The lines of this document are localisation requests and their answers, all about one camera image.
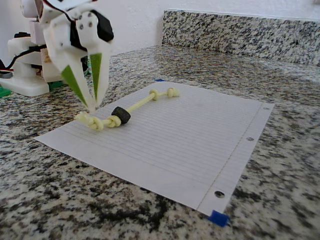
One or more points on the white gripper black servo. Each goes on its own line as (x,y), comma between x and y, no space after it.
(58,47)

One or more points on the black hex nut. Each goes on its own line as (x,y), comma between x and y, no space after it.
(122,116)

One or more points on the white robot arm with base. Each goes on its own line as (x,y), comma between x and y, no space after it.
(25,77)

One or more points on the green table clamp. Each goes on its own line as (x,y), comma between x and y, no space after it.
(4,92)
(55,85)

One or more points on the blue tape piece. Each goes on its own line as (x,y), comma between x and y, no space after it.
(218,218)
(159,80)

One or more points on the lined white paper sheet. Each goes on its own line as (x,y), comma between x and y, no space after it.
(187,140)

